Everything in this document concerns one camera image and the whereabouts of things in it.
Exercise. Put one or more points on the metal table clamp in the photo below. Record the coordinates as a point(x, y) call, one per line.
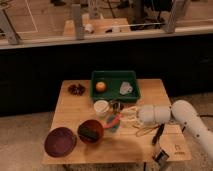
point(160, 157)

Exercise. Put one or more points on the black rectangular block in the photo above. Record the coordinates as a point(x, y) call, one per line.
point(88, 134)

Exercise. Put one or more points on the dark grape bunch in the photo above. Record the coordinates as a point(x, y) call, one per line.
point(76, 89)

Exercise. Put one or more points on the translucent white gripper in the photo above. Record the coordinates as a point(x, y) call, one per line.
point(126, 115)

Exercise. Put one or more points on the red bowl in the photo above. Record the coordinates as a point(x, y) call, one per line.
point(95, 126)

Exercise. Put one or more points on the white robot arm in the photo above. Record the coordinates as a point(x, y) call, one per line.
point(181, 111)

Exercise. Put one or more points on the wooden background table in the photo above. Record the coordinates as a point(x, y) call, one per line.
point(100, 26)

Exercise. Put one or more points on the black marker pen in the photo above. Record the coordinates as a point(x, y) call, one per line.
point(158, 134)

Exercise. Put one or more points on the green plastic tray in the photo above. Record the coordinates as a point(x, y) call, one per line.
point(113, 81)

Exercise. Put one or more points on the red orange pepper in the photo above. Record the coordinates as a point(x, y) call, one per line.
point(111, 123)

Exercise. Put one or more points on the small metal cup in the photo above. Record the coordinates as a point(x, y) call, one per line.
point(117, 106)

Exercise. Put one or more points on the purple plate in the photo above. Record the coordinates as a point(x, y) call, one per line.
point(60, 142)

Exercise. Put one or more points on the orange fruit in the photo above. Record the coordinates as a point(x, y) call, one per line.
point(100, 86)

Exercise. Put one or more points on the blue plastic cup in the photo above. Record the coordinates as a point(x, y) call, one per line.
point(110, 118)

